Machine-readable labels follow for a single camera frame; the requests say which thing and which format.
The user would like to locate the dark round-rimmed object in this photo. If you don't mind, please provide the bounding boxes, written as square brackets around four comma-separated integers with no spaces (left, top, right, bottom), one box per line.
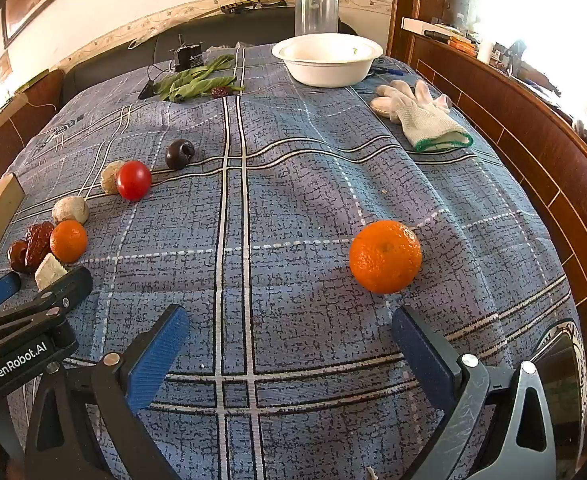
[531,319,587,480]

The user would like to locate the wooden sideboard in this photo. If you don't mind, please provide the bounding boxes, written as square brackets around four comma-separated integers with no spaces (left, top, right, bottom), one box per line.
[387,0,587,361]

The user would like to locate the large orange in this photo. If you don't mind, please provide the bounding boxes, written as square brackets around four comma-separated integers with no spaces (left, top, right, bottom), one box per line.
[348,220,423,295]

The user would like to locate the black electronic device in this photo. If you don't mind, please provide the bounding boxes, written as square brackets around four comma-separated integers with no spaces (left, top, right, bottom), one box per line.
[168,34,205,72]

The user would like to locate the small orange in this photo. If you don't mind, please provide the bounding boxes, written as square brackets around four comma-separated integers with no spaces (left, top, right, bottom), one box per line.
[50,220,89,264]

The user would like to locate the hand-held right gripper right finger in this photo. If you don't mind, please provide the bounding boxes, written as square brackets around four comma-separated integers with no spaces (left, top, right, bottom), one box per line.
[391,305,559,480]

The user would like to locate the blue plaid tablecloth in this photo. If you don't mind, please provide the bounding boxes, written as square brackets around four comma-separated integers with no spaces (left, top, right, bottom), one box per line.
[0,42,587,480]

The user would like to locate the black cable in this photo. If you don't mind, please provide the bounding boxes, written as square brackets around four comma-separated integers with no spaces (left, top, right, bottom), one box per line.
[138,62,177,101]

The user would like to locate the white bowl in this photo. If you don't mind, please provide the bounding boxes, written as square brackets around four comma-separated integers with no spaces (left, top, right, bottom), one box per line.
[272,33,384,87]

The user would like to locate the brown wooden cabinet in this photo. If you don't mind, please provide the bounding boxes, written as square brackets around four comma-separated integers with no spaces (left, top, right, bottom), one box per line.
[0,67,67,191]

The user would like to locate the white object tray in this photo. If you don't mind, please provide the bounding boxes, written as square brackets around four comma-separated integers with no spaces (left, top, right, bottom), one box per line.
[52,197,90,225]

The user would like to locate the red tomato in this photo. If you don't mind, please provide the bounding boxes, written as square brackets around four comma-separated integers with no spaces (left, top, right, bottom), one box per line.
[116,160,153,202]

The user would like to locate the dark purple plum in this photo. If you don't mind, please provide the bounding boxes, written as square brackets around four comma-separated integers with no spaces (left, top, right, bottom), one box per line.
[166,139,196,170]

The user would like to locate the black sofa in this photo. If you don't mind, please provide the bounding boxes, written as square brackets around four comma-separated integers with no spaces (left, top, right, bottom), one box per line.
[61,7,359,108]

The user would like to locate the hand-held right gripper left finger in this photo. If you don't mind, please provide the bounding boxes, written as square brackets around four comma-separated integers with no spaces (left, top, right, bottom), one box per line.
[24,304,190,480]

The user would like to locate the white cube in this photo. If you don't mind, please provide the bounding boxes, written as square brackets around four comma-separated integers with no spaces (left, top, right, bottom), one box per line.
[34,253,68,291]

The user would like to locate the white work gloves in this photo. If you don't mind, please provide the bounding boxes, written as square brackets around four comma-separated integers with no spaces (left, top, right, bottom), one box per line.
[370,79,475,153]

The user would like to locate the green beans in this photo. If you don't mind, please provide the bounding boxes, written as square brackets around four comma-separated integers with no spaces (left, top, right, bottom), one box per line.
[151,54,246,103]

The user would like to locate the white box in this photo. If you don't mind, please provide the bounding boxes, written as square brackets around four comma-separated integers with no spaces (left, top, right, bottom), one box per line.
[401,16,441,33]

